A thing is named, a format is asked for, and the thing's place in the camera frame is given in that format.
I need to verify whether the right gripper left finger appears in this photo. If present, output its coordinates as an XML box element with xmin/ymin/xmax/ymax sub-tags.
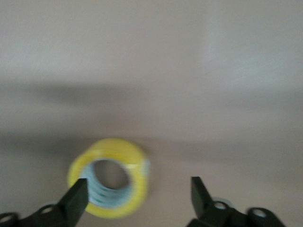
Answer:
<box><xmin>0</xmin><ymin>178</ymin><xmax>89</xmax><ymax>227</ymax></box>

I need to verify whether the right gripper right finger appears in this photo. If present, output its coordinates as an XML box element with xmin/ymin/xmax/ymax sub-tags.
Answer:
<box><xmin>186</xmin><ymin>176</ymin><xmax>286</xmax><ymax>227</ymax></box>

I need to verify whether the yellow tape roll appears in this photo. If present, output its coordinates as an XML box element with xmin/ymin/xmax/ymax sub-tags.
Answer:
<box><xmin>67</xmin><ymin>138</ymin><xmax>151</xmax><ymax>218</ymax></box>

